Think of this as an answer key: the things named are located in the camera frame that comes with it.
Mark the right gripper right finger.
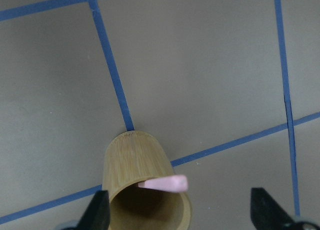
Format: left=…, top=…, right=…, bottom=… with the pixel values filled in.
left=250, top=187, right=295, bottom=230

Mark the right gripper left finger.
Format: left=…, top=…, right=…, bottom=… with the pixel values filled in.
left=74, top=190, right=111, bottom=230

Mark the pink chopstick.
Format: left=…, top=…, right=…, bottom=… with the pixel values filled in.
left=135, top=174, right=189, bottom=193

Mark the bamboo wooden cup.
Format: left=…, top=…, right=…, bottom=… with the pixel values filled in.
left=102, top=130, right=192, bottom=230

